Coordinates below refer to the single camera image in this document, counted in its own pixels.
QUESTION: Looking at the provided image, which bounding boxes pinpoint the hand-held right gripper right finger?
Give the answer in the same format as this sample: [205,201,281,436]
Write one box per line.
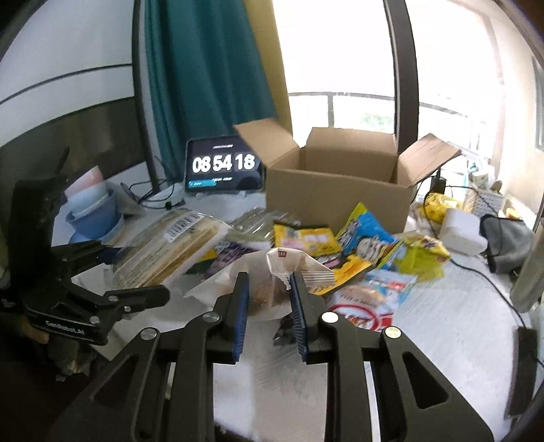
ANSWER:
[289,271,496,442]

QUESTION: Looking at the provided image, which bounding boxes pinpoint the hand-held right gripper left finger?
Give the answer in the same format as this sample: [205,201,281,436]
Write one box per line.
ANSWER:
[51,271,251,442]

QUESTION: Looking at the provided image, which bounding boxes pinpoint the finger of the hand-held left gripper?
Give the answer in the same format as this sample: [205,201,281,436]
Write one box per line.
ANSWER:
[51,239,128,279]
[104,285,171,317]

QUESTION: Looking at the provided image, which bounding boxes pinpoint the clear bread packet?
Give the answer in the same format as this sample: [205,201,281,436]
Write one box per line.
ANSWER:
[185,247,336,321]

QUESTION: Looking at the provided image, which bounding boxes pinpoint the large clear cracker packet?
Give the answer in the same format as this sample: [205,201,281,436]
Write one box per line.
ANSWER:
[113,208,230,290]

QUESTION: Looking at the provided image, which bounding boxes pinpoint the purple snack packet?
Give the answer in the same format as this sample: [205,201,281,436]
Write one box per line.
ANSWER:
[204,240,273,279]

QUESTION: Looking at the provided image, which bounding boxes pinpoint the red white snack packet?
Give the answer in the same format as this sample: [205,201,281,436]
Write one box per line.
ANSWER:
[327,285,398,334]

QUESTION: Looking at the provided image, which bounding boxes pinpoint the yellow black snack packet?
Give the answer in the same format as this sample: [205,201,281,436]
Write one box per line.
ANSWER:
[310,251,375,296]

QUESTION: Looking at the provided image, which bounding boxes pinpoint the blue cartoon snack packet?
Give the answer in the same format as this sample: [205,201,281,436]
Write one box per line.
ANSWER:
[336,202,402,256]

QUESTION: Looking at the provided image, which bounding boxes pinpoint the cardboard box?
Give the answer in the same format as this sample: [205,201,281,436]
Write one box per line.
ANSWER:
[233,118,462,234]

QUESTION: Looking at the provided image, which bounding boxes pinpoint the yellow cartoon snack packet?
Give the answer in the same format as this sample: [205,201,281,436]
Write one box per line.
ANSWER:
[402,234,451,281]

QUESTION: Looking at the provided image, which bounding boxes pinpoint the person's left hand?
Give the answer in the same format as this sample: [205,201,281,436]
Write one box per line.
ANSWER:
[19,317,49,345]

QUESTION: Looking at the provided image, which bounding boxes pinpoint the pale blue bowl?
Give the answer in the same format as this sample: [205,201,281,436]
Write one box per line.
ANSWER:
[66,183,111,211]

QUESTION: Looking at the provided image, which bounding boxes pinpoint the pink bowl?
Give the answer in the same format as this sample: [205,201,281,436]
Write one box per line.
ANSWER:
[64,164,107,198]

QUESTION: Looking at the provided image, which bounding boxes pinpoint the white round charger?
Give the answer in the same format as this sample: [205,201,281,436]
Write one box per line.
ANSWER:
[149,185,185,205]

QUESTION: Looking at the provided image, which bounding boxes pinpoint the tablet with clock display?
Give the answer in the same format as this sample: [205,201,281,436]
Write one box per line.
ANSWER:
[185,136,264,194]

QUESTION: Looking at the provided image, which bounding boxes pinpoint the yellow plastic bag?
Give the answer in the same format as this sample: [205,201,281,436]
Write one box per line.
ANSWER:
[419,191,464,226]

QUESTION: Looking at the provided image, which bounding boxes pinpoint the white box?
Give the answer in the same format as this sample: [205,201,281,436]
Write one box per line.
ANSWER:
[438,208,487,256]

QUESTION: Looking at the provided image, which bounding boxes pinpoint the teal curtain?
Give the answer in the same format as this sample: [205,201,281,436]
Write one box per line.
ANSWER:
[142,0,281,188]

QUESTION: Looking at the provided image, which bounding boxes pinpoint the grey cloth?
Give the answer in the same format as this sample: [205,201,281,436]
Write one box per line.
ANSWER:
[480,215,534,275]

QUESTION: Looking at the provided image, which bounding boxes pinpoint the white basket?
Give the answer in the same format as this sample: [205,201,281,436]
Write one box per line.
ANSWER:
[465,187,511,217]

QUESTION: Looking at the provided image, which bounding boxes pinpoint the patterned paper cup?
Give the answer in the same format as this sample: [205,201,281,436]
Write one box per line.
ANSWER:
[472,168,496,190]

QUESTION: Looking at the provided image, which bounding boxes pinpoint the yellow curtain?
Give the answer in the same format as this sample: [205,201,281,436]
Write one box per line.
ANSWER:
[242,0,294,149]

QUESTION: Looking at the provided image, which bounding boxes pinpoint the black phone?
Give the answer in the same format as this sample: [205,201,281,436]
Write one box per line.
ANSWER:
[506,327,538,419]

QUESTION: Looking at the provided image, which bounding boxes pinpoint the black cable with clip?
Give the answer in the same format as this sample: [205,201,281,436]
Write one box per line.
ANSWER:
[127,157,188,209]

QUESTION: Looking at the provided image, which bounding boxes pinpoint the long black cable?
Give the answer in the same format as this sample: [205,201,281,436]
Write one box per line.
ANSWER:
[425,183,530,330]

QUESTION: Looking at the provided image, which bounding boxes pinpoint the dark window frame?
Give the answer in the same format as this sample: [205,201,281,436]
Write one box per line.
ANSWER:
[382,0,421,154]

